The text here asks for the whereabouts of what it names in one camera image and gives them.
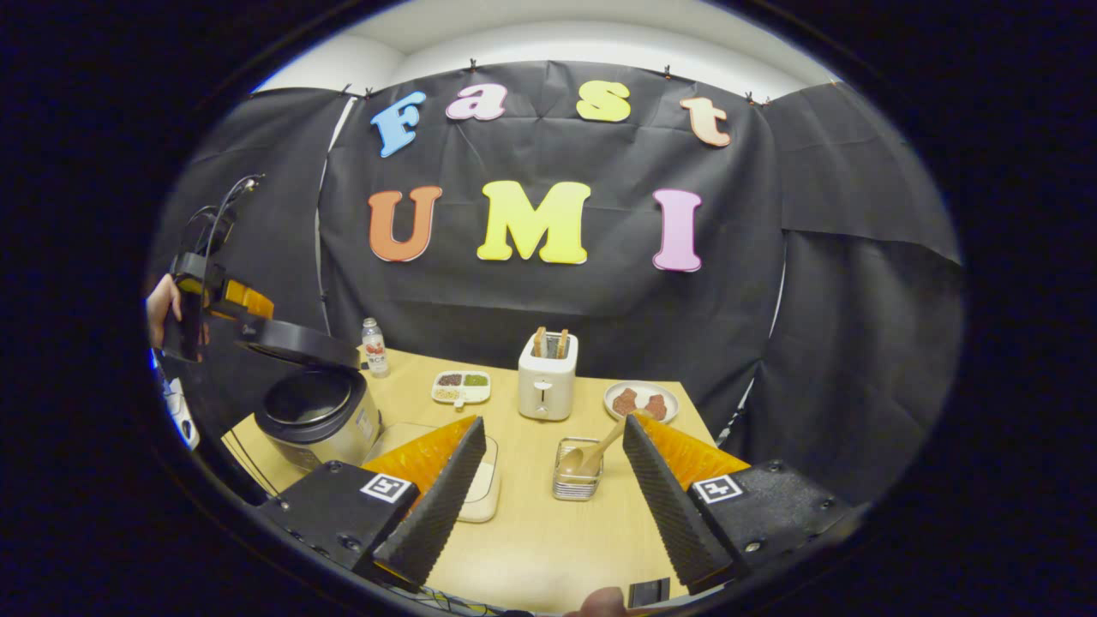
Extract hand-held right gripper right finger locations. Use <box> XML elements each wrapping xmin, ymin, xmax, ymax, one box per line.
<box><xmin>621</xmin><ymin>414</ymin><xmax>858</xmax><ymax>596</ymax></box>

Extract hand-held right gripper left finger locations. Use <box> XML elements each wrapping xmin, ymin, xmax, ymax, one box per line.
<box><xmin>257</xmin><ymin>416</ymin><xmax>488</xmax><ymax>592</ymax></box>

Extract cream rice tray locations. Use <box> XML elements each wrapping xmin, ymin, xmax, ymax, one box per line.
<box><xmin>369</xmin><ymin>422</ymin><xmax>501</xmax><ymax>524</ymax></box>

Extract metal wire chopstick holder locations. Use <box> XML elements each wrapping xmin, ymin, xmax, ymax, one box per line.
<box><xmin>553</xmin><ymin>437</ymin><xmax>605</xmax><ymax>502</ymax></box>

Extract wooden spoon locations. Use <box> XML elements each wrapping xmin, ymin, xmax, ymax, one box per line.
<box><xmin>559</xmin><ymin>417</ymin><xmax>628</xmax><ymax>477</ymax></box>

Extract dark grey rice cooker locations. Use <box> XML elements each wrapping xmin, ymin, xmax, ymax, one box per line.
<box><xmin>231</xmin><ymin>315</ymin><xmax>384</xmax><ymax>472</ymax></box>

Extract round plate with meat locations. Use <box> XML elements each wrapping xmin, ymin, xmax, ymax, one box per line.
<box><xmin>603</xmin><ymin>380</ymin><xmax>680</xmax><ymax>425</ymax></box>

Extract white divided bean plate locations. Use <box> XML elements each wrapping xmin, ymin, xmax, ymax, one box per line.
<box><xmin>431</xmin><ymin>370</ymin><xmax>493</xmax><ymax>409</ymax></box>

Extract clear plastic bottle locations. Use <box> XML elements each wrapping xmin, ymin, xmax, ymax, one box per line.
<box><xmin>361</xmin><ymin>318</ymin><xmax>391</xmax><ymax>379</ymax></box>

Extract white toaster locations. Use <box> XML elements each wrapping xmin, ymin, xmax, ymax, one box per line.
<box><xmin>518</xmin><ymin>327</ymin><xmax>579</xmax><ymax>422</ymax></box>

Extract black backdrop cloth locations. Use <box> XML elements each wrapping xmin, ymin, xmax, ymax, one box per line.
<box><xmin>150</xmin><ymin>60</ymin><xmax>965</xmax><ymax>515</ymax></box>

